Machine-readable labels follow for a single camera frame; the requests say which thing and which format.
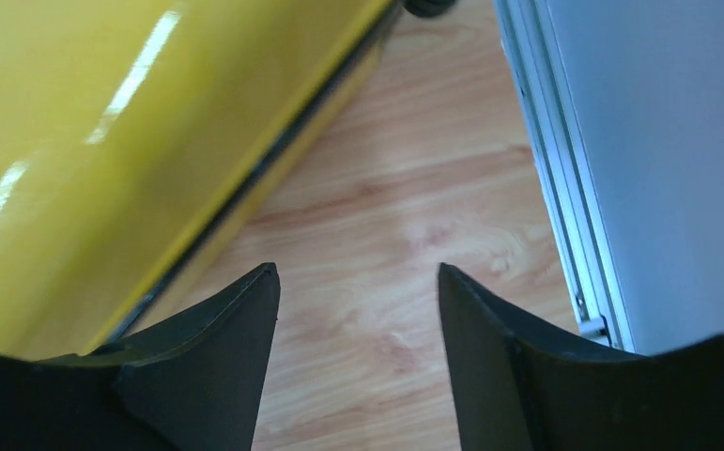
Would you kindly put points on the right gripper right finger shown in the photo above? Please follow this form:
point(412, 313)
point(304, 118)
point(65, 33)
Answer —
point(522, 383)

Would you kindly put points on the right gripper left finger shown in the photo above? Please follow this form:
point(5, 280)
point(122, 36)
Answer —
point(190, 382)

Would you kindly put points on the yellow Pikachu suitcase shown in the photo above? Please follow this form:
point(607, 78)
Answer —
point(129, 128)

